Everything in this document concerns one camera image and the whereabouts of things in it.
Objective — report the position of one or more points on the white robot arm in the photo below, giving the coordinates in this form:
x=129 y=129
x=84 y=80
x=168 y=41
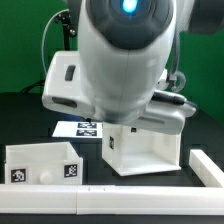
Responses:
x=123 y=49

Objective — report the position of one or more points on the white right fence rail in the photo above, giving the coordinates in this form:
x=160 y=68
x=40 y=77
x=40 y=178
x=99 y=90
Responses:
x=206 y=170

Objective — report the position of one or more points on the white drawer housing box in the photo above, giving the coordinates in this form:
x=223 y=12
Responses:
x=134 y=152

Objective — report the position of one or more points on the black camera on stand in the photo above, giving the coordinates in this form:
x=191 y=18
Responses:
x=69 y=31

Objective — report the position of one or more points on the white drawer with knob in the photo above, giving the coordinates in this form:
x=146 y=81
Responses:
x=43 y=164

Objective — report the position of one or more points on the white front fence rail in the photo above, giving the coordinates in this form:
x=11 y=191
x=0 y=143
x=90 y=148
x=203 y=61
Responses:
x=111 y=200

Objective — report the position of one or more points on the white fence rail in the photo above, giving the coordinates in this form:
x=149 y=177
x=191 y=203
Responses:
x=206 y=170
x=111 y=200

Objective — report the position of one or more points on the white paper with markers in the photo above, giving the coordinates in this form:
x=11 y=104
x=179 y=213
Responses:
x=74 y=129

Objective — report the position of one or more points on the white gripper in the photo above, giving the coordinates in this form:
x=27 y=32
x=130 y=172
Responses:
x=118 y=89

